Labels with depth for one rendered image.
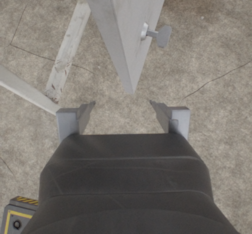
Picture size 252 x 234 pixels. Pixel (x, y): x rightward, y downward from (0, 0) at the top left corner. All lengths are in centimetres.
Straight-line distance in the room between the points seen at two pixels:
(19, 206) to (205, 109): 105
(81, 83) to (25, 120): 43
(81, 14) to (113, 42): 87
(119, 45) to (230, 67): 108
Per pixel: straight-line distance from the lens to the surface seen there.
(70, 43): 98
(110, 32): 17
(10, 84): 72
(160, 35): 28
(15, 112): 133
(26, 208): 94
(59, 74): 94
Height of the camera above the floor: 105
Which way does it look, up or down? 81 degrees down
